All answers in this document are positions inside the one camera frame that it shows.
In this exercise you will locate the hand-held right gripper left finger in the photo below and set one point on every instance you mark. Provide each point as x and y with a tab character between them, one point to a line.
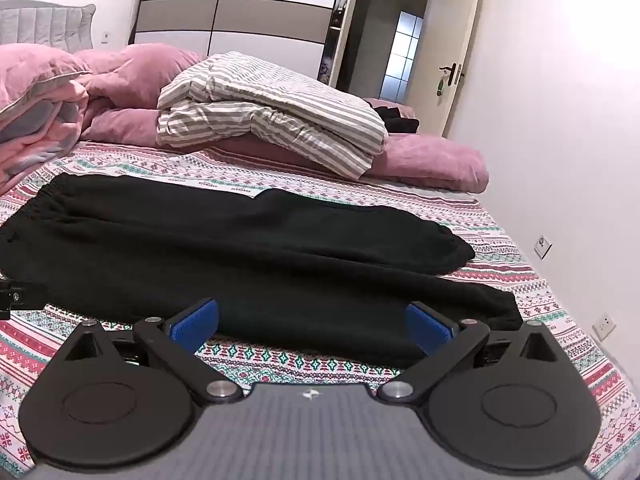
192	327

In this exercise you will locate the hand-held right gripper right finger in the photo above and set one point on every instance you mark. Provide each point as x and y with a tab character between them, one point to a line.
430	330

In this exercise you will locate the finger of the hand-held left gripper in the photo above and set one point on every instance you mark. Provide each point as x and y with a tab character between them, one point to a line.
20	296

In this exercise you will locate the black pants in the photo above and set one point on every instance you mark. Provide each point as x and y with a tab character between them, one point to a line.
250	260

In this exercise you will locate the patterned bed sheet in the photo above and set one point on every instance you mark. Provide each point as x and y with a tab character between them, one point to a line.
500	245

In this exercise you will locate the pink and grey quilt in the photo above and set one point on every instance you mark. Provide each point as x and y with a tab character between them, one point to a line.
35	140

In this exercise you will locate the mauve pillow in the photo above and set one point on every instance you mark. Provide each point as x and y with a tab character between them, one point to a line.
440	160

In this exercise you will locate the dark clothes pile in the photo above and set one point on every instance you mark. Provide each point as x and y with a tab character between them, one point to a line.
397	120

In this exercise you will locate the pink pillow with grey edge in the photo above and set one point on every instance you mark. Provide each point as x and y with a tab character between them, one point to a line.
35	67

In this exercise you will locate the grey striped duvet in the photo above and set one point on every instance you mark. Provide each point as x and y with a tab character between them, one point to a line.
280	105

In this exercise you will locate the keys with green tag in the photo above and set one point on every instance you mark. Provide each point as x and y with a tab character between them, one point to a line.
440	87

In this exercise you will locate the mauve crumpled blanket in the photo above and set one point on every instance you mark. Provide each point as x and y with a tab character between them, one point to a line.
135	75

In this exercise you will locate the grey padded headboard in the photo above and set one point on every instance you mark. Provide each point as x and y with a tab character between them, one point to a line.
45	22

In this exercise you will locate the window with glass panes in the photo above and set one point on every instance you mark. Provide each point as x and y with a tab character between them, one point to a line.
404	55

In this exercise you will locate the white door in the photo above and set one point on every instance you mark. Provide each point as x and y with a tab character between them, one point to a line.
460	30

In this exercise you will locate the white and beige wardrobe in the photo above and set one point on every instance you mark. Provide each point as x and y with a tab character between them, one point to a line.
250	15

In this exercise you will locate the white wall socket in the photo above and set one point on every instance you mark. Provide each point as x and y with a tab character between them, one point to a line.
604	326
106	36
542	246

